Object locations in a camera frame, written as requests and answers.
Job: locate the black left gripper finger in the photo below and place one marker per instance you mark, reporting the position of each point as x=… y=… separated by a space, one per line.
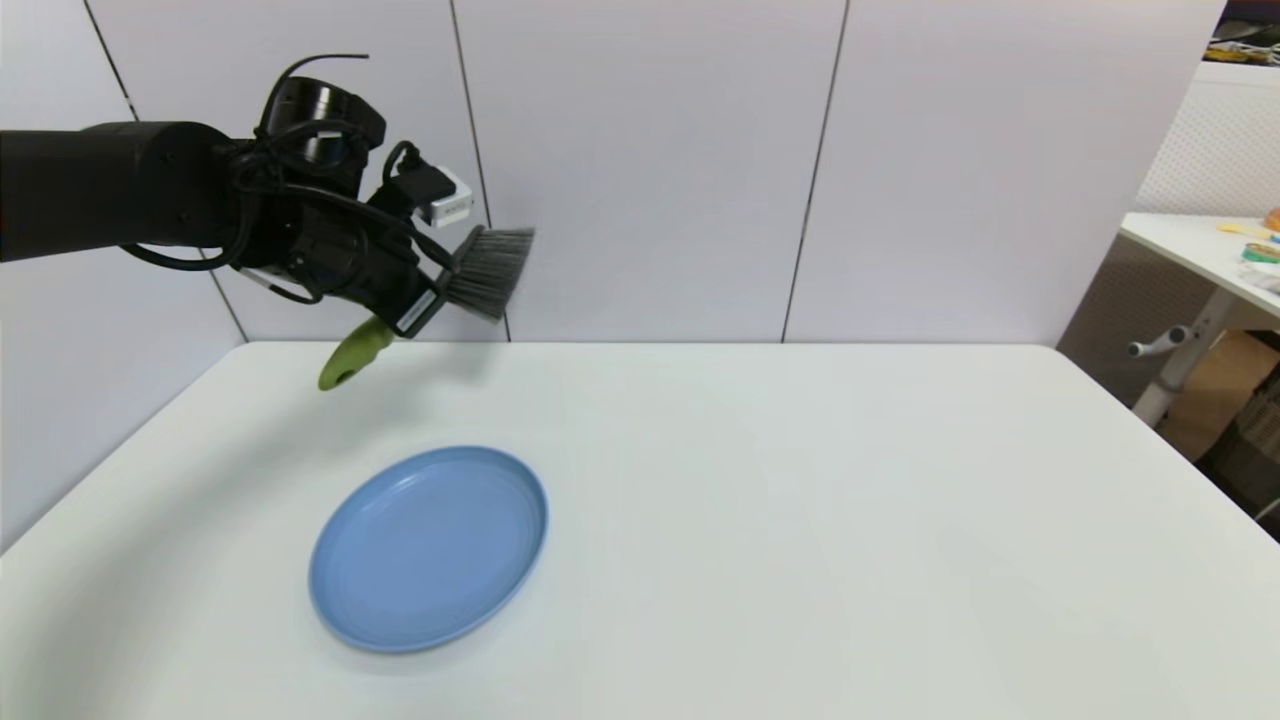
x=450 y=268
x=420 y=312

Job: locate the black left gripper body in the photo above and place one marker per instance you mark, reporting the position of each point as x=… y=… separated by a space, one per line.
x=360 y=260

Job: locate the black and silver left robot arm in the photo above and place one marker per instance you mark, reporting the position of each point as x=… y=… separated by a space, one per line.
x=100 y=190

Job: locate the blue round plate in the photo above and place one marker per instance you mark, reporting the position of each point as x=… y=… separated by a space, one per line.
x=430 y=550

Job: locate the white side table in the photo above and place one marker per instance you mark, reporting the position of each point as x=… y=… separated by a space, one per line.
x=1200 y=250

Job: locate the perforated pegboard panel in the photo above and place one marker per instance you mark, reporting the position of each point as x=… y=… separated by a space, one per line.
x=1220 y=150

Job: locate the brown cardboard box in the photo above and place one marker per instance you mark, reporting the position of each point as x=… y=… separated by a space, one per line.
x=1225 y=385

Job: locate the yellow flat item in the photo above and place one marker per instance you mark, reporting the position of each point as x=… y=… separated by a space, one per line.
x=1245 y=229

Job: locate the green tape roll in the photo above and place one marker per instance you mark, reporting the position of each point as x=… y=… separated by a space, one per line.
x=1260 y=251

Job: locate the clear plastic item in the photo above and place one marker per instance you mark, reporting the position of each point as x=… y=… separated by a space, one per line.
x=1265 y=277

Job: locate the orange item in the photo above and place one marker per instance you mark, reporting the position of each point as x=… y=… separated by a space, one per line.
x=1273 y=217

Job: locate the yellow and black clutter pile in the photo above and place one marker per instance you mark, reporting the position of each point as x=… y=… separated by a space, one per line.
x=1245 y=45

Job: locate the white and black wrist camera box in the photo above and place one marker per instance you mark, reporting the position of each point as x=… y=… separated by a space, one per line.
x=440 y=200

